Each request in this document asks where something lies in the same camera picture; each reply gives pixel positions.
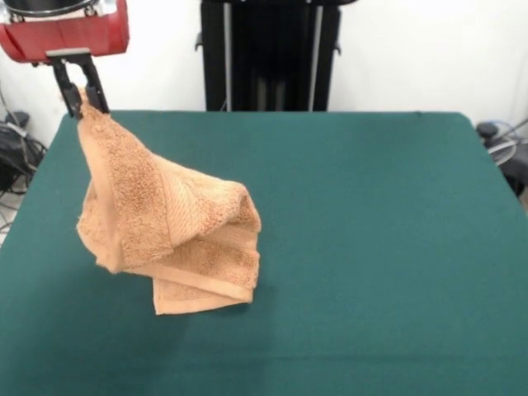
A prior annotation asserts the tan terry towel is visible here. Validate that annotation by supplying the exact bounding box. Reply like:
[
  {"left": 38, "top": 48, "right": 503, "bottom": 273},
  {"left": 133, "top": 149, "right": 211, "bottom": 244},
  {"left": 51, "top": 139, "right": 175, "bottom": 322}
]
[{"left": 73, "top": 86, "right": 263, "bottom": 317}]

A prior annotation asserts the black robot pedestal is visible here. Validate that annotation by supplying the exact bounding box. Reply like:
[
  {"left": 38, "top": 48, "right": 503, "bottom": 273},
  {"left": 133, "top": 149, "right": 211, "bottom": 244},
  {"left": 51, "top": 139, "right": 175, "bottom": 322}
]
[{"left": 193, "top": 0, "right": 344, "bottom": 112}]

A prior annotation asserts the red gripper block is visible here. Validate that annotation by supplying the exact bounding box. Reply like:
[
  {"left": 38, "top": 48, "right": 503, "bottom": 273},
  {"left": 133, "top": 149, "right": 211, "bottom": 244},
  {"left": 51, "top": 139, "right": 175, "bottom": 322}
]
[{"left": 0, "top": 0, "right": 131, "bottom": 121}]

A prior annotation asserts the dark green table cloth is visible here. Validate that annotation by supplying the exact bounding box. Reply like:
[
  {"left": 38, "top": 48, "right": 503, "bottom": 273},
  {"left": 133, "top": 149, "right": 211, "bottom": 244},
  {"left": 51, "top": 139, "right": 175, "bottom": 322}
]
[{"left": 0, "top": 109, "right": 528, "bottom": 396}]

